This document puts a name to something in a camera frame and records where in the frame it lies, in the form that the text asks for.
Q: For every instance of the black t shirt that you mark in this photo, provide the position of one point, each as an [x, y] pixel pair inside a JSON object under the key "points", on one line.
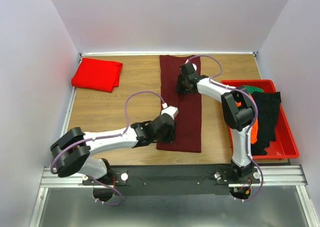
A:
{"points": [[268, 105]]}

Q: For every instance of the aluminium frame rail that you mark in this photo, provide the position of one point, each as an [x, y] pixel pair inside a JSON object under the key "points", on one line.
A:
{"points": [[283, 175]]}

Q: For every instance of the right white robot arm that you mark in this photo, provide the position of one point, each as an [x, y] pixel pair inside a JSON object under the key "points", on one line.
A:
{"points": [[239, 113]]}

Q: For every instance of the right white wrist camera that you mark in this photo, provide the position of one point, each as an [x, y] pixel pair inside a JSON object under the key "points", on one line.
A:
{"points": [[193, 64]]}

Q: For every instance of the orange t shirt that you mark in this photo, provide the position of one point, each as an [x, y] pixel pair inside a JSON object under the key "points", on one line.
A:
{"points": [[254, 132]]}

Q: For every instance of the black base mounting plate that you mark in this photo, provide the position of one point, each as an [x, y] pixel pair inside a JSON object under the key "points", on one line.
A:
{"points": [[185, 179]]}

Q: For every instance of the maroon t shirt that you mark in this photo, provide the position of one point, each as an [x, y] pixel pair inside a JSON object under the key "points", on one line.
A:
{"points": [[189, 118]]}

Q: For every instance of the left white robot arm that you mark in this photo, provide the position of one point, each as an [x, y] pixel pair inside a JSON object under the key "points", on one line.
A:
{"points": [[73, 152]]}

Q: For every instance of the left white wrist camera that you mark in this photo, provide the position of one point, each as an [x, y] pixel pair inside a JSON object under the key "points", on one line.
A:
{"points": [[169, 110]]}

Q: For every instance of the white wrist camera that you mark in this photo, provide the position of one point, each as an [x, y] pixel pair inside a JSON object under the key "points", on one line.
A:
{"points": [[193, 64], [169, 110]]}

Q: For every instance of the folded red t shirt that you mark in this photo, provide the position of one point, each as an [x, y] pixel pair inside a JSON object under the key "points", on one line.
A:
{"points": [[99, 75]]}

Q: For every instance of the red plastic bin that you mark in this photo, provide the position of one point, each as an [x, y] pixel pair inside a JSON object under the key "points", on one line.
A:
{"points": [[284, 147]]}

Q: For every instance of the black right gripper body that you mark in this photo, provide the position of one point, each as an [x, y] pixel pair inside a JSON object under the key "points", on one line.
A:
{"points": [[182, 86]]}

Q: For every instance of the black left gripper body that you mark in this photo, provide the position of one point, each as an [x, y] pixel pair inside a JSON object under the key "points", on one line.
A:
{"points": [[169, 136]]}

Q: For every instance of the green t shirt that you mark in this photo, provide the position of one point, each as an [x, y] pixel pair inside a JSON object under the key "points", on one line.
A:
{"points": [[252, 89]]}

